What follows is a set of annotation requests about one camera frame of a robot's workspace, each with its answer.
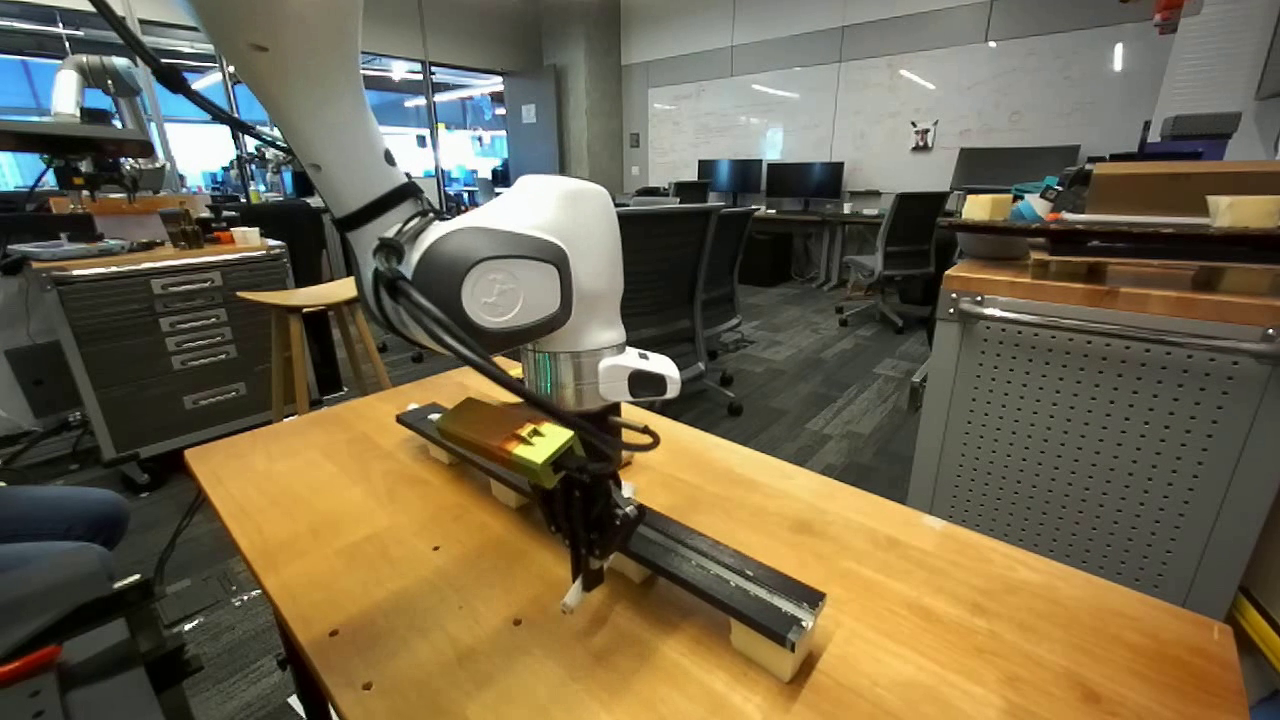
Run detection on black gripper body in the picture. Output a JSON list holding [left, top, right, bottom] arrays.
[[546, 405, 624, 558]]

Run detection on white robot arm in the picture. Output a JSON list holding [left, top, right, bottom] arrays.
[[192, 0, 680, 593]]

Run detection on black computer monitors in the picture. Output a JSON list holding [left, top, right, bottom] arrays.
[[695, 160, 844, 205]]

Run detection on wooden stool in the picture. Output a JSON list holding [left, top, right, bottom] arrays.
[[232, 271, 393, 418]]

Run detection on black office chair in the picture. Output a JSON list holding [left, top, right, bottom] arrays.
[[837, 191, 950, 332]]

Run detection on grey drawer cabinet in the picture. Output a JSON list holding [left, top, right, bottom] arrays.
[[32, 238, 294, 461]]

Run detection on grey metal tool cabinet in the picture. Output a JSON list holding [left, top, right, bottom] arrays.
[[910, 260, 1280, 614]]

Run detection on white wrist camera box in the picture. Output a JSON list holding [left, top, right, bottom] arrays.
[[601, 346, 680, 405]]

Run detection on long black slotted rail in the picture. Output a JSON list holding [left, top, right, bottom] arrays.
[[396, 401, 823, 680]]

